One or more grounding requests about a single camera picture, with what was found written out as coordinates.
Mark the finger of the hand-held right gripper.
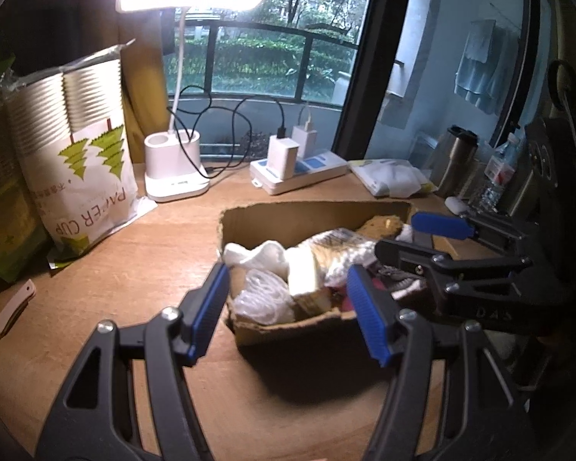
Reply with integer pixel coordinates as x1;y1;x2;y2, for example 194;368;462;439
374;239;533;298
411;211;529;253

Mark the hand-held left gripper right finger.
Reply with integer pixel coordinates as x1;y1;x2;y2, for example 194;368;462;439
346;264;533;461

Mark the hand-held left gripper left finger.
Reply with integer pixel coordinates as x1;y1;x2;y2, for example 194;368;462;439
33;262;231;461

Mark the grey dotted sock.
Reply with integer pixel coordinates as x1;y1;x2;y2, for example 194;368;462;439
374;269;423;301

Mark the white knitted sock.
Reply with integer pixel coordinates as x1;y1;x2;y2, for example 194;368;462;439
324;245;380;286

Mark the beige sponge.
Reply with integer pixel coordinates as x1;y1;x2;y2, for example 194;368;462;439
293;288;341;322

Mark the cardboard box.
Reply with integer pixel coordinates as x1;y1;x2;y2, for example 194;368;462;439
218;200;490;347

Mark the steel tumbler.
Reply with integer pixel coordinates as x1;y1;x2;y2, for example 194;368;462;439
432;126;481;197

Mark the white cloth in clear pack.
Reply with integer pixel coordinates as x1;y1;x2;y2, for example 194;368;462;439
349;158;437;197

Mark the white crumpled cloth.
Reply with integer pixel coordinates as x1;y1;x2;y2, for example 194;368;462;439
223;242;289;279

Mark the clear water bottle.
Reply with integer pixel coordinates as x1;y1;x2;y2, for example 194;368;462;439
475;133;516;212

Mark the white power strip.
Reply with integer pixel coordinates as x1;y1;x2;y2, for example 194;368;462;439
250;150;349;196

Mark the white desk lamp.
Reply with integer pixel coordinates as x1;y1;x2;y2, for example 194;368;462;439
116;0;270;202

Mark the slim white charger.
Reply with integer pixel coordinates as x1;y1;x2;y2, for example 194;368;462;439
292;106;315;159

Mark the large white charger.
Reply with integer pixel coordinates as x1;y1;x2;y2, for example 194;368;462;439
268;134;299;178

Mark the light blue hanging towel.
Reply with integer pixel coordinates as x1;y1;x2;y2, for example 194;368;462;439
454;19;519;116

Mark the white folding knife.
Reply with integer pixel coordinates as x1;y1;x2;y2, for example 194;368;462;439
0;279;36;337

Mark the paper cup pack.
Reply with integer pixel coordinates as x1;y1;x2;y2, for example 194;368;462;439
7;41;159;270

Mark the olive curtain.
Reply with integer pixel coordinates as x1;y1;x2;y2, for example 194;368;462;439
120;7;174;164

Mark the green plastic bag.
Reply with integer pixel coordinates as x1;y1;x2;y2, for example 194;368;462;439
0;58;49;284

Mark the balcony railing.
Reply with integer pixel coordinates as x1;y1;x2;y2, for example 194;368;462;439
173;19;361;106

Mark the black lamp cable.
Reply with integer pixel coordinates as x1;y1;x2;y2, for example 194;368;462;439
170;85;255;179

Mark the black charger cable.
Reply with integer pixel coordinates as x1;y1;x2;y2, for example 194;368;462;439
230;96;289;174

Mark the black window frame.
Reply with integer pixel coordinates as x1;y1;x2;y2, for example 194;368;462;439
331;0;416;159

